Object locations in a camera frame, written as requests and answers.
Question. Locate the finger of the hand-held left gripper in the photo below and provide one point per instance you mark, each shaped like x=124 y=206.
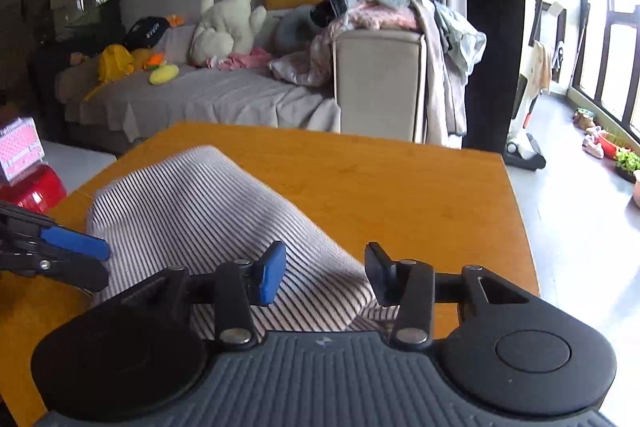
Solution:
x=65 y=272
x=75 y=243

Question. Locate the yellow garment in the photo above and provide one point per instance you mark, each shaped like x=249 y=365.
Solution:
x=115 y=63

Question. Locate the pink clothes pile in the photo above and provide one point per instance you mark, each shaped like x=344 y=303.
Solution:
x=375 y=18

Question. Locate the yellow-green plush toy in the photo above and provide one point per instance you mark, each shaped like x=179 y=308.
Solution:
x=164 y=75

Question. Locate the beige hanging garment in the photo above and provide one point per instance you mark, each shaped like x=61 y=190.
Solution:
x=434 y=77

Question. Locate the light blue shirt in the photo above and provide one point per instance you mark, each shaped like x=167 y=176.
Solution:
x=462 y=39

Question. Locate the pink floral cloth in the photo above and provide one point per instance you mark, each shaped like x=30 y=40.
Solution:
x=305 y=64

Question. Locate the glass fish tank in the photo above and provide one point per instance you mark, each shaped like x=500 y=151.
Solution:
x=85 y=12

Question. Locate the pink studded case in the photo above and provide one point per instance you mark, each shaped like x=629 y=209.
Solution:
x=20 y=149

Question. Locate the striped knit garment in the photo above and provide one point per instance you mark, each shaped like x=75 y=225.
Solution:
x=200 y=217

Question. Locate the beige sofa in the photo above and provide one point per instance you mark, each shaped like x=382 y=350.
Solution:
x=380 y=82

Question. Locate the beige hanging towel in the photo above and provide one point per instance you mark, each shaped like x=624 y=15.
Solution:
x=541 y=67

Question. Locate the orange toy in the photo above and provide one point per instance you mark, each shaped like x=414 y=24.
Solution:
x=155 y=61

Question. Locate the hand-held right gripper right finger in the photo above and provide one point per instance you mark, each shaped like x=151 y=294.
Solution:
x=380 y=278

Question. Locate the white plush rabbit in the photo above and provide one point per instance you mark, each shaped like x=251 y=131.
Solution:
x=225 y=27

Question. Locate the small orange plush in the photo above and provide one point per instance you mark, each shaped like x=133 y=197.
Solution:
x=175 y=21

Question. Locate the black curtain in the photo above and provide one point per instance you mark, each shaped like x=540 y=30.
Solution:
x=492 y=32

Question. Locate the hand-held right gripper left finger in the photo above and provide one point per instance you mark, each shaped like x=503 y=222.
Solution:
x=270 y=274

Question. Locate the dark denim shorts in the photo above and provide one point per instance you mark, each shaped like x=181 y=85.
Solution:
x=330 y=9

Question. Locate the pink garment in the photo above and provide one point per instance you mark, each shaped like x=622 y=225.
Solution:
x=245 y=58

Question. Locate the red plant pot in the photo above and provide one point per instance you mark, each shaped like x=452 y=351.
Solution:
x=611 y=144

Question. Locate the black cap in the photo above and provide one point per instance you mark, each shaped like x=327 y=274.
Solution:
x=145 y=33

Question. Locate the green potted plant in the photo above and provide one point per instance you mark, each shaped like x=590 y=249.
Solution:
x=629 y=161

